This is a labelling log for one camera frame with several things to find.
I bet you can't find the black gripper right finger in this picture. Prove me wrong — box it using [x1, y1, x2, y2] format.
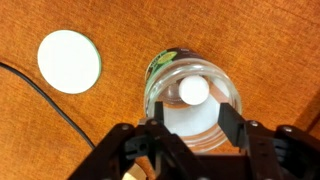
[218, 102, 320, 180]

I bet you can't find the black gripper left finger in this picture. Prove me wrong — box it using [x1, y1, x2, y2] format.
[68, 100, 201, 180]

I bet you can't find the small white ball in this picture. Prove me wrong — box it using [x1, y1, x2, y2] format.
[178, 75, 211, 106]

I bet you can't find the glass jar with green label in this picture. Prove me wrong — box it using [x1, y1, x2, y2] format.
[143, 47, 243, 154]

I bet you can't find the white round lid green rim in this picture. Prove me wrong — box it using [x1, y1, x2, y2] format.
[36, 29, 102, 95]

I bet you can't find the orange fabric sofa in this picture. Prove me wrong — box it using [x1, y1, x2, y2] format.
[0, 0, 320, 180]

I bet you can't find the thin black lamp cable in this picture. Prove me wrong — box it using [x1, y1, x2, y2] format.
[0, 61, 97, 150]

